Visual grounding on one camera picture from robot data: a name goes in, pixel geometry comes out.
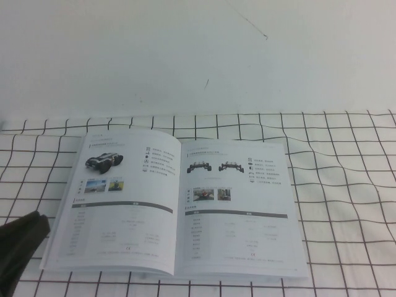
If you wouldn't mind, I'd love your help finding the white printed booklet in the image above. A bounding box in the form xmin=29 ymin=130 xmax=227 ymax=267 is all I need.
xmin=39 ymin=129 xmax=309 ymax=284

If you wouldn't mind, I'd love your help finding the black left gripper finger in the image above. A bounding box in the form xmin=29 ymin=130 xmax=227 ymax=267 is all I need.
xmin=0 ymin=212 xmax=51 ymax=297
xmin=0 ymin=210 xmax=41 ymax=259

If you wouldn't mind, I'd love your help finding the white black-grid tablecloth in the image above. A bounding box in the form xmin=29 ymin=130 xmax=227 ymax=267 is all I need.
xmin=0 ymin=110 xmax=396 ymax=297

